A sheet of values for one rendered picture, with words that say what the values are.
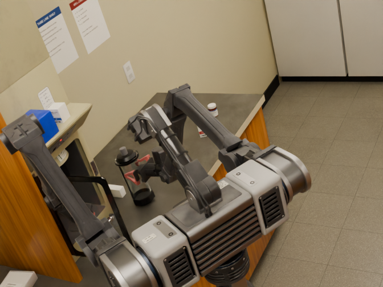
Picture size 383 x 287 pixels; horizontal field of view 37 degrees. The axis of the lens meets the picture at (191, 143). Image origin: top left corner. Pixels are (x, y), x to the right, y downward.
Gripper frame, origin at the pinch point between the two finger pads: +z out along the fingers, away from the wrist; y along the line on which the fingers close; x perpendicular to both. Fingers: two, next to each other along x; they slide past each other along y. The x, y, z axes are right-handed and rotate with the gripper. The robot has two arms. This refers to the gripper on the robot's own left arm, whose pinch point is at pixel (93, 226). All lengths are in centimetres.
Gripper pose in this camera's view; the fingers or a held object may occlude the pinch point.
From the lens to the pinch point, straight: 208.8
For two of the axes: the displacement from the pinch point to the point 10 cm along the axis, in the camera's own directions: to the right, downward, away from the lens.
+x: 9.0, -0.1, -4.3
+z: 3.8, 5.0, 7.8
